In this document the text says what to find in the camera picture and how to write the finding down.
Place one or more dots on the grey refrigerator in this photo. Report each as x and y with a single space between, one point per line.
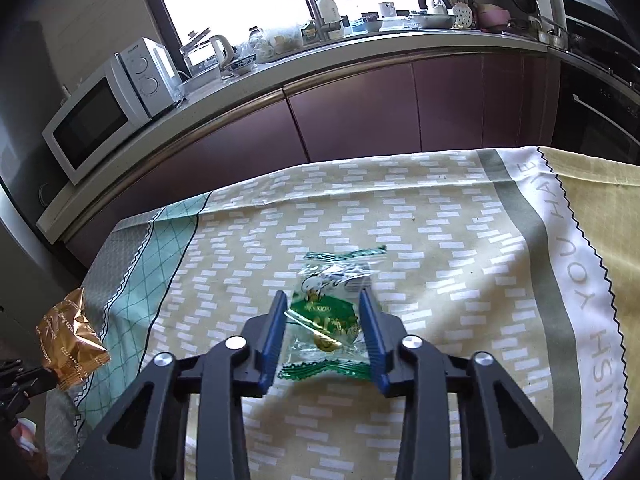
25 240

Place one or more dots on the black built-in oven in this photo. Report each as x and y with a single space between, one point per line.
600 90

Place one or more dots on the metal stove pot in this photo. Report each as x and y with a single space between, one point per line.
550 30

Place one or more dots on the white microwave oven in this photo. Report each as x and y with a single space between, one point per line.
85 125

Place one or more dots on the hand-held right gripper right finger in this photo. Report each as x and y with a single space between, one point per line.
370 340

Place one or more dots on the pink cooking pot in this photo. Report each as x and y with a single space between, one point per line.
494 17

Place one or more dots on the glass teapot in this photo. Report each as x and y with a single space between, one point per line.
197 57

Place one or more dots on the blue and white bowl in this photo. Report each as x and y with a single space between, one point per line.
242 65

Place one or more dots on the clear plastic bags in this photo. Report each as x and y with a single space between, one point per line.
272 40

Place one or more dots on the purple kitchen cabinet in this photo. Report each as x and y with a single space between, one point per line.
360 105

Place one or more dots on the gold snack wrapper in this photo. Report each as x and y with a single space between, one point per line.
70 340

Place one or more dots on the patterned tablecloth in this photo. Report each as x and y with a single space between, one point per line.
450 240

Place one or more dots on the metal kitchen faucet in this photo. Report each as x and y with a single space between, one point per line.
312 5

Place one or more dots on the large white bowl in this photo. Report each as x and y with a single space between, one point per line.
432 21

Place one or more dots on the white electric kettle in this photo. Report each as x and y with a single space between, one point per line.
220 52

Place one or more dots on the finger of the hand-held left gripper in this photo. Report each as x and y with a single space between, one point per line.
30 382

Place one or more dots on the white soap bottle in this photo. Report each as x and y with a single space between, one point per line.
328 10

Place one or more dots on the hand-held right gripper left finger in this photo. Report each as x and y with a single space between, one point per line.
277 340

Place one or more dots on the white dotted trivet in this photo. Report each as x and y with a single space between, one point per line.
462 15

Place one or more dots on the green snack wrapper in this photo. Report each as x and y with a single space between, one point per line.
325 300

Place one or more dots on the white kitchen countertop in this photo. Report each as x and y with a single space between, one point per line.
300 67

